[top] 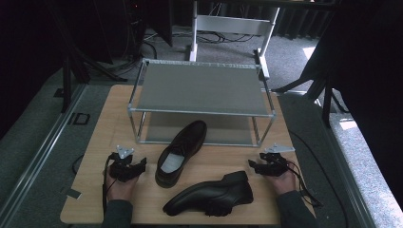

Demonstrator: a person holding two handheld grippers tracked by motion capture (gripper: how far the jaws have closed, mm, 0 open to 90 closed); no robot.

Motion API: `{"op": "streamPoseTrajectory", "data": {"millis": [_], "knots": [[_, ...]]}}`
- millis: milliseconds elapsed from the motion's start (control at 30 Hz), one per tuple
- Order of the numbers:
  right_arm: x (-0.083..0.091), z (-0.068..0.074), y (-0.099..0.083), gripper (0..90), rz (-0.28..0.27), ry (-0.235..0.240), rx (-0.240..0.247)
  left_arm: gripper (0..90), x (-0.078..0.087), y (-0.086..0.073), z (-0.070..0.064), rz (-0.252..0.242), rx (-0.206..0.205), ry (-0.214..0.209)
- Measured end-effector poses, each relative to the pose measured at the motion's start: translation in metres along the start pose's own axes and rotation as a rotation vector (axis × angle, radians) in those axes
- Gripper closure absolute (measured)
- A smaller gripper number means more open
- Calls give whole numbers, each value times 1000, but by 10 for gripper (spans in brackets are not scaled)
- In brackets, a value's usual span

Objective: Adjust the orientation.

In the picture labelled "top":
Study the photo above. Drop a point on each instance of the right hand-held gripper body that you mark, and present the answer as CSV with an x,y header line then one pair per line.
x,y
275,164

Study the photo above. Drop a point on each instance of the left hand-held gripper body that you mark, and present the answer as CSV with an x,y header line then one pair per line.
x,y
122,166

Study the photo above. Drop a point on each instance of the person's right hand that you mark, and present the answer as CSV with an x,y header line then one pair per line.
x,y
283,183

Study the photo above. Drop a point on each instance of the person's left hand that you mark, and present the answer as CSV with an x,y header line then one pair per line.
x,y
122,189

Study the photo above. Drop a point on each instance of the dark brown leather shoe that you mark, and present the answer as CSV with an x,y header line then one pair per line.
x,y
180,154

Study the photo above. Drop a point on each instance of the black leather shoe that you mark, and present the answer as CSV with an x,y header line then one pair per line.
x,y
210,196

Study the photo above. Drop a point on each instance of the grey tape strip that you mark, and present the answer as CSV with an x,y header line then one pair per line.
x,y
71,193

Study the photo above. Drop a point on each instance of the grey metal shoe rack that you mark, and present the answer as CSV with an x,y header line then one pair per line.
x,y
202,91

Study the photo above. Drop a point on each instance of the black metal stand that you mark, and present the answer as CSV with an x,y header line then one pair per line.
x,y
323,88

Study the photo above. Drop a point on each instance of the black tripod stand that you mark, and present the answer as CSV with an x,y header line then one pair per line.
x,y
74,63

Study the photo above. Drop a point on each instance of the black rectangular floor frame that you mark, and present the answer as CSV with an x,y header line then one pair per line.
x,y
81,118

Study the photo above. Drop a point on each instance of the aluminium floor rail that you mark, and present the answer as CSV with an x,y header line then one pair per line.
x,y
345,177
41,152

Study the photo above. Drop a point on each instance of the white table frame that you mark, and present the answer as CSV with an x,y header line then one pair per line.
x,y
233,25

